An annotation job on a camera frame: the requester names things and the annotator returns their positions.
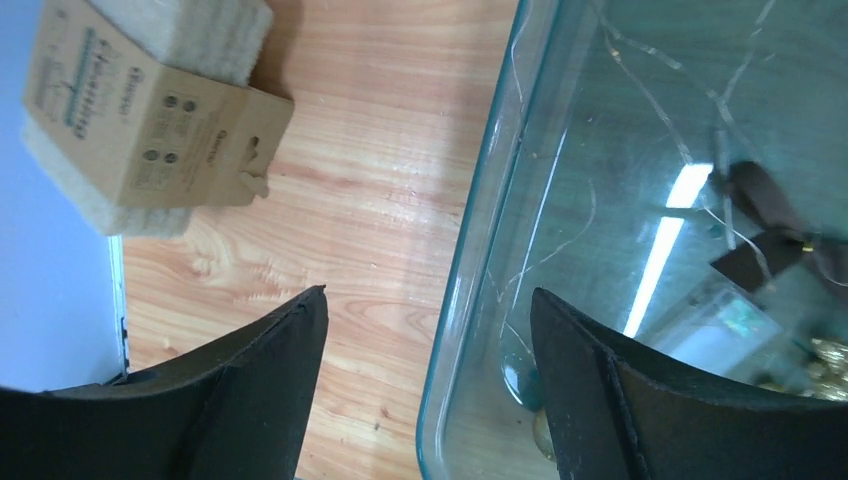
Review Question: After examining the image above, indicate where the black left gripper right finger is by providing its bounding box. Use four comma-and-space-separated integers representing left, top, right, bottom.
530, 288, 847, 479

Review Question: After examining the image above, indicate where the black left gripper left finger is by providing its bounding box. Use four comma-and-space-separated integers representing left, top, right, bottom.
1, 285, 329, 479

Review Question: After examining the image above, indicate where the clear plastic battery box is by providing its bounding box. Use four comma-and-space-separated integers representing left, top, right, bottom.
640, 283, 786, 380

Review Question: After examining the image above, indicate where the gold bell ornament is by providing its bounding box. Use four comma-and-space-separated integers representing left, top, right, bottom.
757, 338, 847, 403

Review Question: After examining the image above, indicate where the clear glass tray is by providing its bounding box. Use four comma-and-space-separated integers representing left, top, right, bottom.
416, 1, 847, 479

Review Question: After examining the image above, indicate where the brown ribbon bow ornament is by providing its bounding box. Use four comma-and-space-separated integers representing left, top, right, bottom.
711, 160, 847, 301

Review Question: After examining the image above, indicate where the cardboard wrapped felt pads pack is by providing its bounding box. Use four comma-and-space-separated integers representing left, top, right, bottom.
22, 1, 294, 238

